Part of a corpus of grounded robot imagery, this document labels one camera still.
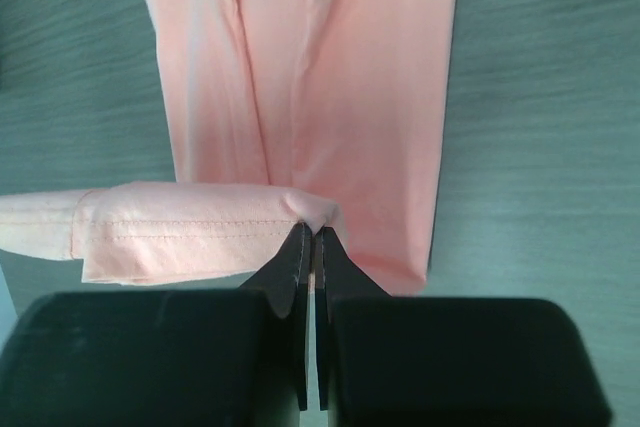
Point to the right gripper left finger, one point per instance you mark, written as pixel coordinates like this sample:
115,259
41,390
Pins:
207,357

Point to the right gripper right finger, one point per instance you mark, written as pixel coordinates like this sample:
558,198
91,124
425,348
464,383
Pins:
387,360

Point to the salmon pink t shirt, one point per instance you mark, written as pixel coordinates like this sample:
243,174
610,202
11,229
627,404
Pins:
326,112

